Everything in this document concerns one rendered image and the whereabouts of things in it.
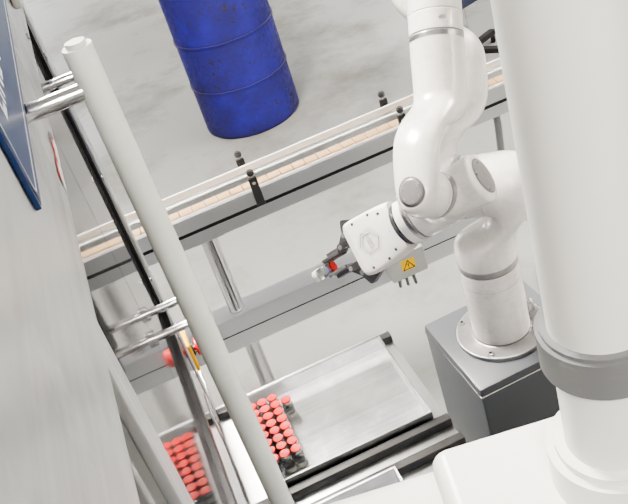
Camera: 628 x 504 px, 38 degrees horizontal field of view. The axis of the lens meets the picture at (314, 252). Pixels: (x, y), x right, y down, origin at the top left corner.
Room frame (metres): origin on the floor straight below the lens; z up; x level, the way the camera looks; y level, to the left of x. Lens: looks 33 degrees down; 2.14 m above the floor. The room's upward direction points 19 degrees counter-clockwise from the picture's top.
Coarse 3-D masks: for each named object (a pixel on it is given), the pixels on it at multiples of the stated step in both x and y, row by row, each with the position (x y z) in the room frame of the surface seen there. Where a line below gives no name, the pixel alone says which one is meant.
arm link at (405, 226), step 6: (396, 204) 1.26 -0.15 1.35; (396, 210) 1.25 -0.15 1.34; (402, 210) 1.24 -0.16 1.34; (396, 216) 1.24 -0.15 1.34; (402, 216) 1.23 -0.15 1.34; (396, 222) 1.24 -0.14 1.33; (402, 222) 1.23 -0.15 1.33; (408, 222) 1.22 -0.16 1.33; (402, 228) 1.23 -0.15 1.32; (408, 228) 1.22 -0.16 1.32; (414, 228) 1.22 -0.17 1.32; (408, 234) 1.22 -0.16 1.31; (414, 234) 1.22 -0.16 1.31; (420, 234) 1.22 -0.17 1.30; (414, 240) 1.22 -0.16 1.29; (420, 240) 1.22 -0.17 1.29
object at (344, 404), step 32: (352, 352) 1.46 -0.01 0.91; (384, 352) 1.45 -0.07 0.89; (288, 384) 1.44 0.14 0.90; (320, 384) 1.42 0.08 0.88; (352, 384) 1.39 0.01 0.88; (384, 384) 1.36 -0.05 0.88; (320, 416) 1.33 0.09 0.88; (352, 416) 1.31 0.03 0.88; (384, 416) 1.28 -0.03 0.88; (416, 416) 1.25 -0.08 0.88; (320, 448) 1.25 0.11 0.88; (352, 448) 1.19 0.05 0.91; (288, 480) 1.17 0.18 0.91
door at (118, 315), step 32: (64, 160) 0.97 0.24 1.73; (96, 224) 0.97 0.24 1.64; (96, 256) 0.80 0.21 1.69; (96, 288) 0.68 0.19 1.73; (128, 288) 0.97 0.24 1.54; (128, 320) 0.80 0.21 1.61; (128, 352) 0.67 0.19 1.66; (160, 352) 0.98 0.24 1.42; (160, 384) 0.79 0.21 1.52; (160, 416) 0.66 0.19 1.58; (192, 416) 0.98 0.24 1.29; (192, 448) 0.79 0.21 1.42; (192, 480) 0.65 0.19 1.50
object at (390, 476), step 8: (384, 472) 1.11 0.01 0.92; (392, 472) 1.11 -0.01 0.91; (368, 480) 1.11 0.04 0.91; (376, 480) 1.11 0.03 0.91; (384, 480) 1.11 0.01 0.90; (392, 480) 1.11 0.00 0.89; (400, 480) 1.09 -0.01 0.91; (352, 488) 1.10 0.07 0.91; (360, 488) 1.10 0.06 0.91; (368, 488) 1.11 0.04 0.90; (376, 488) 1.11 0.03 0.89; (336, 496) 1.10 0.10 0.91; (344, 496) 1.10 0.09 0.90; (352, 496) 1.10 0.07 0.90
